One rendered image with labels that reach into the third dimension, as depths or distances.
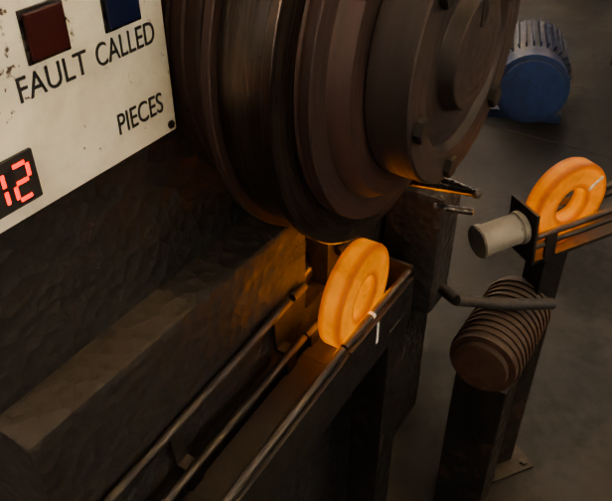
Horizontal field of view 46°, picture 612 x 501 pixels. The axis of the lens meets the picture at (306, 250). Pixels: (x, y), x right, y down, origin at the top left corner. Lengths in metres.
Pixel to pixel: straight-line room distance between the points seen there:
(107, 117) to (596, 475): 1.45
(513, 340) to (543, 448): 0.59
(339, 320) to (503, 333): 0.43
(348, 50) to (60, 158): 0.26
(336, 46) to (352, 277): 0.38
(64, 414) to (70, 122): 0.27
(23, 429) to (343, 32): 0.45
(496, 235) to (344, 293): 0.39
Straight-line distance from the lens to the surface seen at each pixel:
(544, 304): 1.33
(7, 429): 0.73
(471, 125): 0.85
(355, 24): 0.64
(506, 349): 1.29
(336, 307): 0.94
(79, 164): 0.66
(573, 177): 1.29
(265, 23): 0.62
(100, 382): 0.74
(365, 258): 0.96
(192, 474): 0.89
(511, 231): 1.26
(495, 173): 2.79
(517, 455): 1.81
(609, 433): 1.93
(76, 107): 0.64
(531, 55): 2.97
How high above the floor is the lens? 1.40
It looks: 37 degrees down
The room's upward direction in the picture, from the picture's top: straight up
